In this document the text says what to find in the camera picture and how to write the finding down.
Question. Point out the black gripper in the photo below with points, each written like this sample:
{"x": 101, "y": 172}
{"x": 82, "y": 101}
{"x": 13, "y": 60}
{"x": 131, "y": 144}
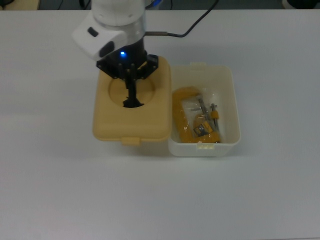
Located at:
{"x": 132, "y": 57}

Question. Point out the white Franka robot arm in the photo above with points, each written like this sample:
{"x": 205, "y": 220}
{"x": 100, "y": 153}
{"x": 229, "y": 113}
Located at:
{"x": 115, "y": 10}

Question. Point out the white plastic tool case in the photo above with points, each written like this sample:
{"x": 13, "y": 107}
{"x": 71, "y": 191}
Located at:
{"x": 177, "y": 150}

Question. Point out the white round object blue rim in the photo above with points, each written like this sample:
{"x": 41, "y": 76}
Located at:
{"x": 156, "y": 2}

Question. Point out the yellow clamp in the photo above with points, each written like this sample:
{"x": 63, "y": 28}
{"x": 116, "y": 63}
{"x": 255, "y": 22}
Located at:
{"x": 178, "y": 112}

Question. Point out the clear plastic bag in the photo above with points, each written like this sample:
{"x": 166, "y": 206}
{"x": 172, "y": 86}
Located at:
{"x": 192, "y": 105}

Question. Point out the metal screw with yellow collar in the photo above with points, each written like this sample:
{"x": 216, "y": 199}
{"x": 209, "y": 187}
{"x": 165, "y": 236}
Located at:
{"x": 214, "y": 114}

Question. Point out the brown desk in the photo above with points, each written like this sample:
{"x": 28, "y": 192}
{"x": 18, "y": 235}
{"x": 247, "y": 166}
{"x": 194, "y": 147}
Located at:
{"x": 20, "y": 6}

